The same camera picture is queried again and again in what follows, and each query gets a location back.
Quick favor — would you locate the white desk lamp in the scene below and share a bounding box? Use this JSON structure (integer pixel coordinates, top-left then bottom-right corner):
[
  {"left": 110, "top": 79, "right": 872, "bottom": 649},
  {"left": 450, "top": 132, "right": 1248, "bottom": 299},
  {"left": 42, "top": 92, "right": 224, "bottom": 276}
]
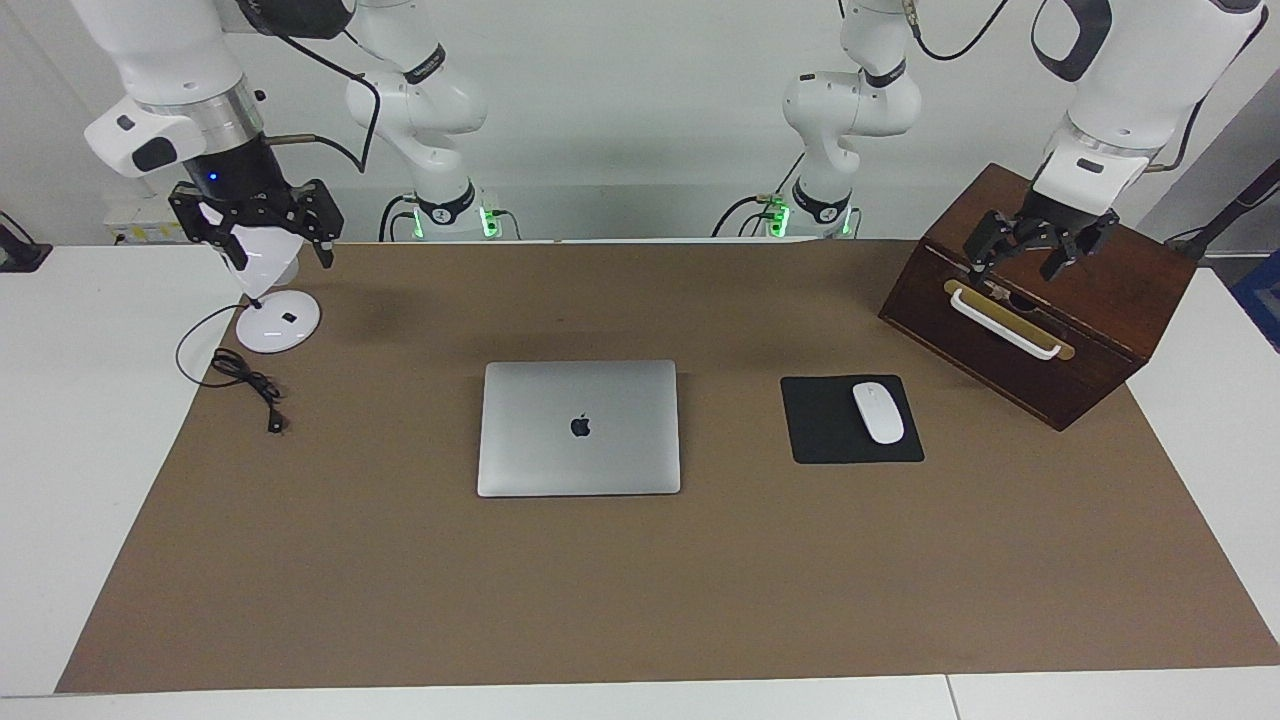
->
[{"left": 190, "top": 205, "right": 321, "bottom": 354}]

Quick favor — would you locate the black desk clamp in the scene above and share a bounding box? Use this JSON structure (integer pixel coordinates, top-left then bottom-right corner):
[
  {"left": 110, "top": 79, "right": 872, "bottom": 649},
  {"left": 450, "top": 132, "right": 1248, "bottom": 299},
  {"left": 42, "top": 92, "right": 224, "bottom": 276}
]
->
[{"left": 0, "top": 210, "right": 53, "bottom": 273}]

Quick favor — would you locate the white power strip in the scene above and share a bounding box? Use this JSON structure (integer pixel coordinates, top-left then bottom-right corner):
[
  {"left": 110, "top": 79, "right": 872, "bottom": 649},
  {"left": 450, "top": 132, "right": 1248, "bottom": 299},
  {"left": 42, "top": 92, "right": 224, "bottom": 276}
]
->
[{"left": 105, "top": 195, "right": 186, "bottom": 246}]

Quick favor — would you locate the dark brown wooden box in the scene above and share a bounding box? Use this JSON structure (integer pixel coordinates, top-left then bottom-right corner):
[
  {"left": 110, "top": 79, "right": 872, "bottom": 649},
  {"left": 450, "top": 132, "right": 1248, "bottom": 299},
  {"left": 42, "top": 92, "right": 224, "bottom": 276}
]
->
[{"left": 878, "top": 163, "right": 1198, "bottom": 432}]

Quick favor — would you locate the black left arm base cable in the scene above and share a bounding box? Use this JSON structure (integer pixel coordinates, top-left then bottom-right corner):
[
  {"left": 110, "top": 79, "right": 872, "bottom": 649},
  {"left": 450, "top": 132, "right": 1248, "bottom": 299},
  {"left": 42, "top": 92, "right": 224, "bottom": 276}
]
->
[{"left": 712, "top": 195, "right": 791, "bottom": 238}]

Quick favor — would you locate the brown table mat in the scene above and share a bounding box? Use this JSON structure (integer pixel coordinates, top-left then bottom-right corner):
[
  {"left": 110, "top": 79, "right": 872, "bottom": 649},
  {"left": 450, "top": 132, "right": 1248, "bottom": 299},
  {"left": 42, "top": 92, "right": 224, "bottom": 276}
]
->
[{"left": 55, "top": 240, "right": 1280, "bottom": 694}]

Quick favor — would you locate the blue crate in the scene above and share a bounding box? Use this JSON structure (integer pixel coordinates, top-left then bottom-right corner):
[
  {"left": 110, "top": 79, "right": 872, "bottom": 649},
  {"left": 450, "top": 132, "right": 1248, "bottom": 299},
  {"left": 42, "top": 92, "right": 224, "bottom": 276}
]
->
[{"left": 1232, "top": 250, "right": 1280, "bottom": 351}]

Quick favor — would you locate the white box handle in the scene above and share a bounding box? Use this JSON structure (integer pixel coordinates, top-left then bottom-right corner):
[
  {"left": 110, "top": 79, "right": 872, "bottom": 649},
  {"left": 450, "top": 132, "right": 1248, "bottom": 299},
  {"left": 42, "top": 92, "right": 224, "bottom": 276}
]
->
[{"left": 950, "top": 288, "right": 1063, "bottom": 361}]

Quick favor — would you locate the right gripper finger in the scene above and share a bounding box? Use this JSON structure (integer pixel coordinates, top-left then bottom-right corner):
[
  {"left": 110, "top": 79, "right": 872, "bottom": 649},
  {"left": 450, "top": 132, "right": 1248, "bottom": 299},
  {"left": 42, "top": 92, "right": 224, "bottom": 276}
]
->
[
  {"left": 295, "top": 180, "right": 346, "bottom": 269},
  {"left": 168, "top": 183, "right": 251, "bottom": 271}
]

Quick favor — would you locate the black stand pole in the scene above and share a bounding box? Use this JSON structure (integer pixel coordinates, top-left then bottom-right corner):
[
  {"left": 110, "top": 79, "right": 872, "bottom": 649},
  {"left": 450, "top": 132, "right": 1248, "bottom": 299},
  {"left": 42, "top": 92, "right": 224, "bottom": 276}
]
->
[{"left": 1165, "top": 160, "right": 1280, "bottom": 263}]

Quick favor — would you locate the black lamp power cable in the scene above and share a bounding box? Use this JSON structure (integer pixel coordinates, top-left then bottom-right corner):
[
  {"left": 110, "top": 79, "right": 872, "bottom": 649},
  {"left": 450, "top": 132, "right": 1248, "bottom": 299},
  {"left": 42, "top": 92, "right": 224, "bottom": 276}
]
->
[{"left": 176, "top": 303, "right": 291, "bottom": 434}]

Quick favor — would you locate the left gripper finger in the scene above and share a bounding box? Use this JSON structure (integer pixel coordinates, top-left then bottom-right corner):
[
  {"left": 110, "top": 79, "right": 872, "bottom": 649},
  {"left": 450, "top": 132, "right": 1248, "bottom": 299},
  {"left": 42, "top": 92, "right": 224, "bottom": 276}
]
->
[
  {"left": 1042, "top": 210, "right": 1119, "bottom": 281},
  {"left": 963, "top": 212, "right": 1023, "bottom": 276}
]

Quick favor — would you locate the grey laptop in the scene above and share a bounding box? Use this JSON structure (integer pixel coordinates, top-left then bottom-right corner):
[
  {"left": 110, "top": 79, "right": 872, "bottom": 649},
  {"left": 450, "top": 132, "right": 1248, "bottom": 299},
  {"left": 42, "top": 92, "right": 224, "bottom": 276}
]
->
[{"left": 477, "top": 360, "right": 682, "bottom": 498}]

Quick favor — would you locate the black mouse pad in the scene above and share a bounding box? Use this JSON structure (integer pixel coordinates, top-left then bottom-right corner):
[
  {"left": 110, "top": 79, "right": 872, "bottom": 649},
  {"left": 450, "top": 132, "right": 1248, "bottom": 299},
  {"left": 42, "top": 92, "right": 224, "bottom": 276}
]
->
[{"left": 780, "top": 375, "right": 925, "bottom": 465}]

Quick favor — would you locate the brass handle plate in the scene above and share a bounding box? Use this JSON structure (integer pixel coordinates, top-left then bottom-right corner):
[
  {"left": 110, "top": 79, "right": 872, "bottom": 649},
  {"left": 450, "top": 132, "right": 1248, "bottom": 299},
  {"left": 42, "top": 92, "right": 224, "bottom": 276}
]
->
[{"left": 943, "top": 280, "right": 1076, "bottom": 361}]

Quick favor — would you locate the white computer mouse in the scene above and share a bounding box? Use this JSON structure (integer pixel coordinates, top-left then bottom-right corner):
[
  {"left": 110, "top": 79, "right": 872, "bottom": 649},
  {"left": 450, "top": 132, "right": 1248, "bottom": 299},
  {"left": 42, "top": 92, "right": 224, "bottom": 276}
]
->
[{"left": 852, "top": 382, "right": 905, "bottom": 445}]

